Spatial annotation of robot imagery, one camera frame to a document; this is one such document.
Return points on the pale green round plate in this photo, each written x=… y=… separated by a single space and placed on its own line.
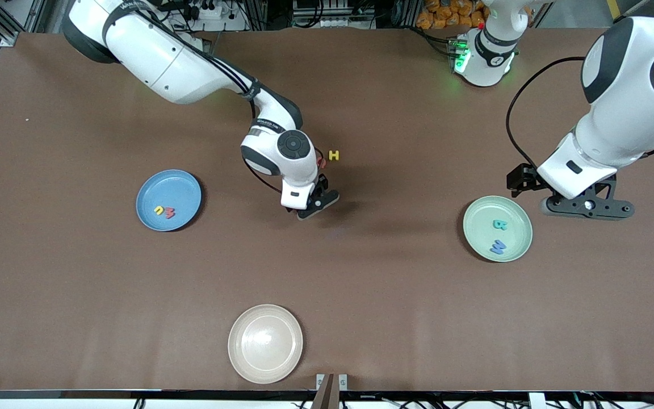
x=477 y=233

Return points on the small silver metal bracket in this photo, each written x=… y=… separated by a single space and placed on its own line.
x=320 y=382
x=343 y=383

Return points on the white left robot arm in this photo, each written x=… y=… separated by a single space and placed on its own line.
x=628 y=113

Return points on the blue foam capital W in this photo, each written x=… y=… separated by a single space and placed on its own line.
x=497 y=247

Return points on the red foam lowercase letter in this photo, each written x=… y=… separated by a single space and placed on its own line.
x=170 y=214

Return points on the dark slanted mounting post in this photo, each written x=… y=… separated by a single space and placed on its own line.
x=327 y=395

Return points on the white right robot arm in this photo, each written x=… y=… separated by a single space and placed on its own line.
x=162 y=57

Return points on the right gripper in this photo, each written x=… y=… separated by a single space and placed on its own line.
x=320 y=186

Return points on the aluminium frame strut with bracket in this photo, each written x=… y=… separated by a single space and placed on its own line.
x=9 y=38

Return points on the white power strip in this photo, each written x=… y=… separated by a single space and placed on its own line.
x=219 y=23

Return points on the background equipment rack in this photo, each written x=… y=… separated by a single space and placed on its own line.
x=332 y=23

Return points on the pile of orange packets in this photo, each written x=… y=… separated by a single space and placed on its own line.
x=440 y=14

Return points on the beige round plate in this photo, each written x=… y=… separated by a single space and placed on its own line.
x=264 y=343

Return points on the blue round plate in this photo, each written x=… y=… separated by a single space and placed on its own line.
x=168 y=190

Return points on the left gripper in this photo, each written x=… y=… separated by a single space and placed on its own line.
x=520 y=177

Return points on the teal foam letter R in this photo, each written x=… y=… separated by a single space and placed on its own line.
x=499 y=225

